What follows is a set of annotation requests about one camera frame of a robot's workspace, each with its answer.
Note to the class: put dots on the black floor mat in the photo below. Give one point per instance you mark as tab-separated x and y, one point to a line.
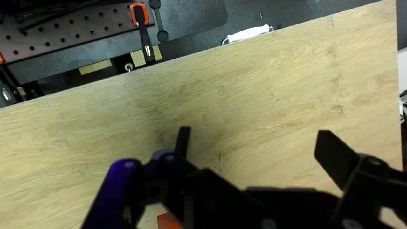
181	18

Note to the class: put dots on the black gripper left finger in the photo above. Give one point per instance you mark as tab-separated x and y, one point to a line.
197	198

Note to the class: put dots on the orange cube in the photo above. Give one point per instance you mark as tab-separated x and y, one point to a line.
167	221

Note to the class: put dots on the orange black bar clamp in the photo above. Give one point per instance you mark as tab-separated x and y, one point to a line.
141	20

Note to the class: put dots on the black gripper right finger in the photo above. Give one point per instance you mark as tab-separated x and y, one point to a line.
368	184

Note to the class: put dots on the dark perforated metal board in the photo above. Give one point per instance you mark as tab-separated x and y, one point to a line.
68	23

